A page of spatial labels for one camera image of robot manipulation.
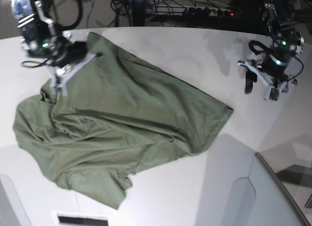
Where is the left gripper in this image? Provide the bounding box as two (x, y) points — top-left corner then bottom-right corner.
(237, 54), (298, 101)

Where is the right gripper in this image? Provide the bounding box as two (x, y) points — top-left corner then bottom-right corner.
(47, 41), (102, 94)

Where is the green t-shirt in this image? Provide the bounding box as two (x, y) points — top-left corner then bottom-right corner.
(13, 33), (233, 209)

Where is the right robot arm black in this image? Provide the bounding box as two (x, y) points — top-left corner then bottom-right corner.
(11, 0), (100, 94)

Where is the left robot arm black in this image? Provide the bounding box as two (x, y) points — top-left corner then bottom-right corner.
(237, 0), (305, 101)

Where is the black power strip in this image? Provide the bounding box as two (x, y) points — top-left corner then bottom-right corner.
(182, 7), (235, 18)

